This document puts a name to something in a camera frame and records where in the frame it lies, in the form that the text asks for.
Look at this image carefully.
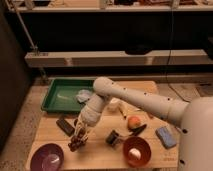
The white upper shelf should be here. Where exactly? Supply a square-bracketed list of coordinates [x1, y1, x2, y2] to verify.
[3, 0, 213, 13]

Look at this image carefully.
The orange bowl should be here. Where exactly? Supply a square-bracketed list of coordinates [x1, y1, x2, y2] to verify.
[123, 136, 151, 167]

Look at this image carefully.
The blue sponge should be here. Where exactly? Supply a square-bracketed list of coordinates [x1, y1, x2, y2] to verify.
[155, 127, 176, 149]

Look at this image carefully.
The white fabric-covered gripper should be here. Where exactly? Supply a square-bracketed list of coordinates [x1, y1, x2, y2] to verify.
[74, 94, 110, 143]

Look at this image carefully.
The white egg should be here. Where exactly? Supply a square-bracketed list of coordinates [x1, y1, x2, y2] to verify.
[129, 148, 141, 159]

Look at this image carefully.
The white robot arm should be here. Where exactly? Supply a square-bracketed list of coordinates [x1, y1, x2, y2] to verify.
[74, 77, 213, 171]

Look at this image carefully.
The metal diagonal pole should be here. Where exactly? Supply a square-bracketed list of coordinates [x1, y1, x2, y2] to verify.
[5, 0, 41, 56]

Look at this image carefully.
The black object on shelf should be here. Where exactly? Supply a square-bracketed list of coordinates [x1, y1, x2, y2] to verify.
[125, 36, 153, 55]

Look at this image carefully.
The green plastic tray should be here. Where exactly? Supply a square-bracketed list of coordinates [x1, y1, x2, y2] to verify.
[41, 78, 93, 114]

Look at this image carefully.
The purple bowl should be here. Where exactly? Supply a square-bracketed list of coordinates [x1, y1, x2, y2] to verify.
[30, 143, 64, 171]

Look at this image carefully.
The dark eggplant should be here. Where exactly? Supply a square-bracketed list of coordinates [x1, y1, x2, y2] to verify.
[130, 124, 147, 136]

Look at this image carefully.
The dark chocolate bar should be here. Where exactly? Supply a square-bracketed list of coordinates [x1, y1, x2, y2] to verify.
[56, 118, 75, 136]

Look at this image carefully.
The dark red grape bunch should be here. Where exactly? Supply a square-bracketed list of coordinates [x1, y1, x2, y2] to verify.
[68, 134, 86, 152]

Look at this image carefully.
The white plastic cup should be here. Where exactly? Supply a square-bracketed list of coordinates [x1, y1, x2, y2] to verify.
[107, 98, 120, 112]

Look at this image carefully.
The white lower shelf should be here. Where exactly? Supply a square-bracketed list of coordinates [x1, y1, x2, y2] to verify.
[25, 50, 213, 68]

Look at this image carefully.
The white shelf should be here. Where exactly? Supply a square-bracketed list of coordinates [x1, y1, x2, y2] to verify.
[25, 50, 213, 68]
[3, 0, 213, 13]

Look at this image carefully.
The black cable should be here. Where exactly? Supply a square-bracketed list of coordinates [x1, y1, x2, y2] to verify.
[165, 0, 181, 94]

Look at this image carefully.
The orange fruit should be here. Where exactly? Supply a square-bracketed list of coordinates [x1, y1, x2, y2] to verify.
[127, 116, 141, 130]

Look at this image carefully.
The dark small box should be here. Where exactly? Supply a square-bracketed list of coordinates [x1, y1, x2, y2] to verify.
[106, 130, 119, 147]

